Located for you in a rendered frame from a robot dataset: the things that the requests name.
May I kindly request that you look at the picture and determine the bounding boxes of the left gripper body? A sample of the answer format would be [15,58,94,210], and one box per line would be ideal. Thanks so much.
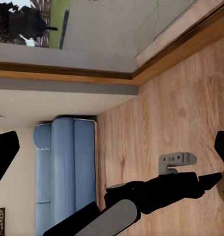
[152,173,202,207]

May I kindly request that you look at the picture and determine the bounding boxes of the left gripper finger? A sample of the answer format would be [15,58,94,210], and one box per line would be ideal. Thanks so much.
[198,172,223,194]

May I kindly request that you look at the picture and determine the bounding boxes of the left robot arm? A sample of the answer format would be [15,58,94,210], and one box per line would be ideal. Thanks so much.
[39,152,223,236]

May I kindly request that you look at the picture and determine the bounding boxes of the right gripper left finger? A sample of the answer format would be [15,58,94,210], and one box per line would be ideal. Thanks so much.
[0,131,20,180]

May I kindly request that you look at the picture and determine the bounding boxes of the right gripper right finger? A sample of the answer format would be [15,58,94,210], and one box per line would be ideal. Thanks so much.
[214,130,224,162]

